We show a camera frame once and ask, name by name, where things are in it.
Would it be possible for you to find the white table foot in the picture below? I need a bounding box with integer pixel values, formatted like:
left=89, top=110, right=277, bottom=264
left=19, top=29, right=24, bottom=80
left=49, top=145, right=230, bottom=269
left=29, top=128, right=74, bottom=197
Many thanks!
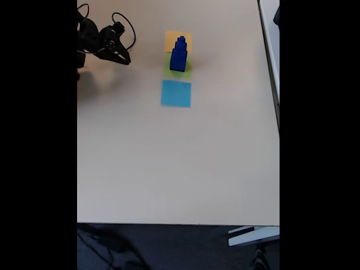
left=227, top=226, right=280, bottom=248

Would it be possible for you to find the large blue cube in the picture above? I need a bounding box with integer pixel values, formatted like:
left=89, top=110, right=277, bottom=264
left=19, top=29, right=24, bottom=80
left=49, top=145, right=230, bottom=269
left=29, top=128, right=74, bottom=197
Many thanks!
left=169, top=55, right=188, bottom=73

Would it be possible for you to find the orange paper square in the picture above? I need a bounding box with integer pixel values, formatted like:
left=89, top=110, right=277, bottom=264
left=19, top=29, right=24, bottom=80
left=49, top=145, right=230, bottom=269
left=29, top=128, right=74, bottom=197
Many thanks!
left=164, top=30, right=194, bottom=54

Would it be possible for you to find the green paper square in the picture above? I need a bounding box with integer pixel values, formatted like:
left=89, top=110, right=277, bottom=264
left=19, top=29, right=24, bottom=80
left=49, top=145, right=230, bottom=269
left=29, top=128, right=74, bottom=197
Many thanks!
left=163, top=53, right=194, bottom=79

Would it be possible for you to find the medium blue cube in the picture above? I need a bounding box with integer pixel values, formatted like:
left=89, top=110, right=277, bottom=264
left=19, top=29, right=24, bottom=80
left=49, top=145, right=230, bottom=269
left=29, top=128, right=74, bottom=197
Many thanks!
left=170, top=47, right=188, bottom=63

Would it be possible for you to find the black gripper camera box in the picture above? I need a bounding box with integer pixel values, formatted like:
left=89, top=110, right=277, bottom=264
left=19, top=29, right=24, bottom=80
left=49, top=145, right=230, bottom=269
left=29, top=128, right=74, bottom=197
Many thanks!
left=111, top=21, right=125, bottom=36

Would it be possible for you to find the black floor cable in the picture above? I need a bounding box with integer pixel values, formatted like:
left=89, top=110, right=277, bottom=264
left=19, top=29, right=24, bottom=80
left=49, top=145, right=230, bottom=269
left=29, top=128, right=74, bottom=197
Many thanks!
left=77, top=224, right=147, bottom=270

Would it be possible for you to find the white neighbouring table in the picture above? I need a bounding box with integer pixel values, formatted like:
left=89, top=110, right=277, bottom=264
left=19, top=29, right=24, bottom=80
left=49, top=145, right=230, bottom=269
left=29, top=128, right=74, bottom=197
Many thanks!
left=258, top=0, right=280, bottom=136

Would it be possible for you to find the light blue paper square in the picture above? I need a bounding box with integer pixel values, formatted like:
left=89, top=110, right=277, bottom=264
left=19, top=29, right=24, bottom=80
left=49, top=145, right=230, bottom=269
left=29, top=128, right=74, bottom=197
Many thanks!
left=160, top=79, right=192, bottom=109

